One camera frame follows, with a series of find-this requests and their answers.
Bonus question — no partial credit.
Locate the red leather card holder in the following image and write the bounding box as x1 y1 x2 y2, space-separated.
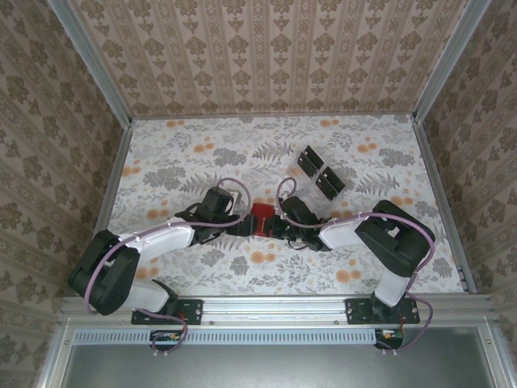
250 201 277 238

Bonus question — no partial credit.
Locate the clear acrylic card stand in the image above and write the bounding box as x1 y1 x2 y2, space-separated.
284 143 349 207

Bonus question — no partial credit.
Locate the black VIP card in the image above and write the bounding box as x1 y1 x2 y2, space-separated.
296 154 319 179
316 175 340 200
322 165 346 191
301 144 323 165

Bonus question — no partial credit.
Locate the wide aluminium extrusion beam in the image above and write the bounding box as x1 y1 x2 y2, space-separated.
58 293 502 327

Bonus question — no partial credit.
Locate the floral printed tablecloth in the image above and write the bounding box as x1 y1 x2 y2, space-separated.
107 114 465 298

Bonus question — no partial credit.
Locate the small wiring connector board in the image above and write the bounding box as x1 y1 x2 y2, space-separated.
149 329 185 352
374 327 406 351

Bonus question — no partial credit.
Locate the grey metal panel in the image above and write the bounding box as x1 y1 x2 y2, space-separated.
60 327 498 388

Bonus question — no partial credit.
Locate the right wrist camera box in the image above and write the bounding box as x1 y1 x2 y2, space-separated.
282 196 315 226

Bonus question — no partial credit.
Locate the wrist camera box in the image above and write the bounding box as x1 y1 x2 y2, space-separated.
282 196 315 226
200 188 236 217

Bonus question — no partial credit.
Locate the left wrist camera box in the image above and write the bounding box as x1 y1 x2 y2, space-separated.
200 188 236 217

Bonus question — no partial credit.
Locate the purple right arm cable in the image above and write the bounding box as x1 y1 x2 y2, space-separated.
275 177 438 357

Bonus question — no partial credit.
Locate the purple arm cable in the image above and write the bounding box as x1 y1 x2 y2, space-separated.
83 177 252 358
275 177 438 357

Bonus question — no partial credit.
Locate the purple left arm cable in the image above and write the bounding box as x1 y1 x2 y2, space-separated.
83 177 252 358

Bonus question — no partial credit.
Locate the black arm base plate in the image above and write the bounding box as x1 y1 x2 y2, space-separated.
345 297 421 327
131 297 204 327

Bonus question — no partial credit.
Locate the white slotted cable duct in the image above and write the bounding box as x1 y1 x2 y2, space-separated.
74 326 380 345

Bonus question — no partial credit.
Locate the aluminium table edge rail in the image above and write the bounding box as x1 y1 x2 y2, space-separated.
74 119 134 300
410 116 478 294
131 113 417 121

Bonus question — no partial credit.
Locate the aluminium frame post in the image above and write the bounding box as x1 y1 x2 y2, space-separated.
412 0 493 122
50 0 134 127

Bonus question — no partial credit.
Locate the aluminium lower frame bar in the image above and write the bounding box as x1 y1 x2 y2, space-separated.
34 318 76 388
476 323 512 388

